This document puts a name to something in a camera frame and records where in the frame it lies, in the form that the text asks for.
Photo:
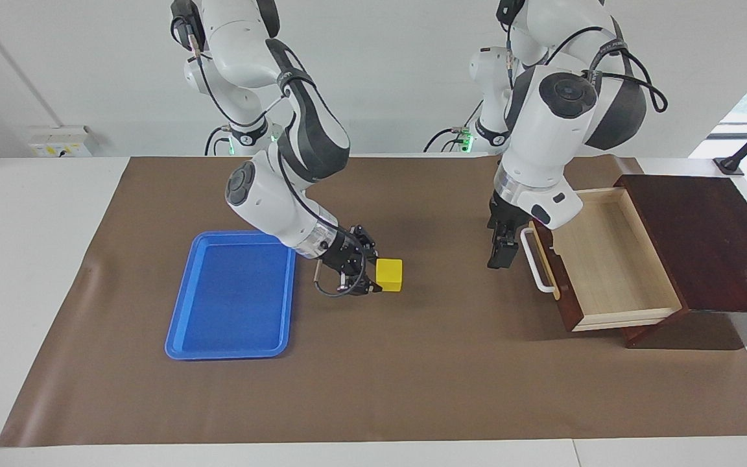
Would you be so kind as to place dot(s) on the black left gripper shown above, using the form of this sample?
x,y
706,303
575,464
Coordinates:
x,y
506,217

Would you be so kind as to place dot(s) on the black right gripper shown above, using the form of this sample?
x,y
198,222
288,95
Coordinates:
x,y
344,253

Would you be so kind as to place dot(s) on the yellow cube block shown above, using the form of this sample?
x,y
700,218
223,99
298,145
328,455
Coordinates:
x,y
389,275

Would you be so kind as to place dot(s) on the wooden drawer with dark front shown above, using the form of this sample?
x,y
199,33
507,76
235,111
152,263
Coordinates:
x,y
613,266

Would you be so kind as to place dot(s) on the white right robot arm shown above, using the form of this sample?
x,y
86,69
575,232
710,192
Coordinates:
x,y
263,194

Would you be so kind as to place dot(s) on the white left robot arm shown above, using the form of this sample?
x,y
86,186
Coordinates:
x,y
542,143

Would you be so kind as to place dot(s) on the dark wooden drawer cabinet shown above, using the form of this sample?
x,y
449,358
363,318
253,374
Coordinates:
x,y
711,246

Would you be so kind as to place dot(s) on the brown table mat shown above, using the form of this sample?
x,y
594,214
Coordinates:
x,y
412,376

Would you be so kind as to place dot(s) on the blue plastic tray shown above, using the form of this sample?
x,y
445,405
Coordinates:
x,y
231,305

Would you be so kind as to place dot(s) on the white wall socket box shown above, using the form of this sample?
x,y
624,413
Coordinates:
x,y
62,141

